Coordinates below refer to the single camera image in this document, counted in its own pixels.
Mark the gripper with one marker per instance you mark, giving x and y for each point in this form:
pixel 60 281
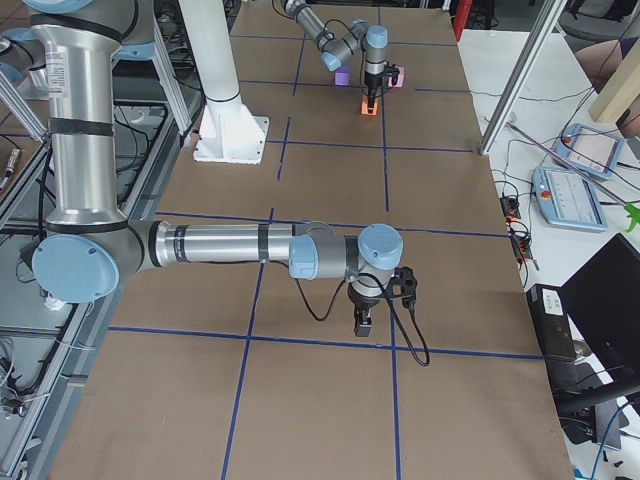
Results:
pixel 362 302
pixel 372 80

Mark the orange foam block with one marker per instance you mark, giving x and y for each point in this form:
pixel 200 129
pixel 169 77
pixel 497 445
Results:
pixel 369 107

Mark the pink foam block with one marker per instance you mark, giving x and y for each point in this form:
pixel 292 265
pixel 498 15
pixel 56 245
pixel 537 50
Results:
pixel 401 77

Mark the purple foam block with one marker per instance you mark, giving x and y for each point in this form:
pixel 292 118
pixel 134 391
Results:
pixel 342 76

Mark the orange black usb hub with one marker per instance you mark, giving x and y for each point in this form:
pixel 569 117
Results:
pixel 510 207

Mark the black computer box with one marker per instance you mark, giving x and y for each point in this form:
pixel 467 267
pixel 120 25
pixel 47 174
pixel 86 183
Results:
pixel 551 323

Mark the near teach pendant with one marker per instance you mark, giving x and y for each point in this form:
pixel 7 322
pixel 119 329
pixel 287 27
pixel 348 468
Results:
pixel 567 200

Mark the teach pendant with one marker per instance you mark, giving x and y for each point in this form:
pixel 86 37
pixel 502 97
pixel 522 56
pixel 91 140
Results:
pixel 567 200
pixel 592 151

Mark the far teach pendant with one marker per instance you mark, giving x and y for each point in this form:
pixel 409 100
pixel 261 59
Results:
pixel 592 151

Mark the black laptop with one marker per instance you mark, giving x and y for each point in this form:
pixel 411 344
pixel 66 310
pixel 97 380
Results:
pixel 602 300

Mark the wooden beam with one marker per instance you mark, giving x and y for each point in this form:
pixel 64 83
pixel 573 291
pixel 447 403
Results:
pixel 620 91

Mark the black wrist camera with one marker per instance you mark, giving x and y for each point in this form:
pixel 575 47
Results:
pixel 403 286
pixel 393 74

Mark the aluminium frame post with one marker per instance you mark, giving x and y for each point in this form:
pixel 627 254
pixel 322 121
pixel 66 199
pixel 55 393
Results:
pixel 542 28

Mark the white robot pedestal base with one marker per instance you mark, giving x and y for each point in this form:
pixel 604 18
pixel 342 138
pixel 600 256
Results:
pixel 229 133

